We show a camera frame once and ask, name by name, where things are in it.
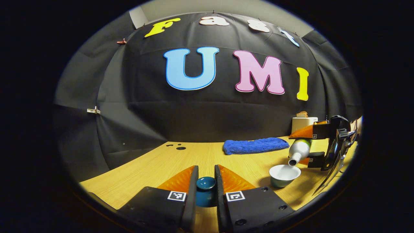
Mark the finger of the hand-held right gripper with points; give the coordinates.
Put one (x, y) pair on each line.
(316, 159)
(318, 132)

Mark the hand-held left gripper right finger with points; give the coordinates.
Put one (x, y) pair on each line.
(221, 207)

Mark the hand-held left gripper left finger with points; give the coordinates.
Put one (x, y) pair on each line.
(190, 207)

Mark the silver green water bottle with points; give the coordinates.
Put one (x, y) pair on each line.
(299, 150)

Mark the blue white teacup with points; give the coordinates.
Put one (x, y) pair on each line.
(283, 179)

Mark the white toaster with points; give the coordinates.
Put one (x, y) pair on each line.
(300, 123)

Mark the toast slice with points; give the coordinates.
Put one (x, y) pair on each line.
(302, 114)

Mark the blue towel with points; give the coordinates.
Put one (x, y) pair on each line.
(255, 145)

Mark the black backdrop cloth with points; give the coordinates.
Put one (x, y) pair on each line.
(194, 113)

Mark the white clip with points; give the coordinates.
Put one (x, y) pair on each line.
(93, 110)

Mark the red clip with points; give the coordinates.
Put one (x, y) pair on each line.
(122, 41)

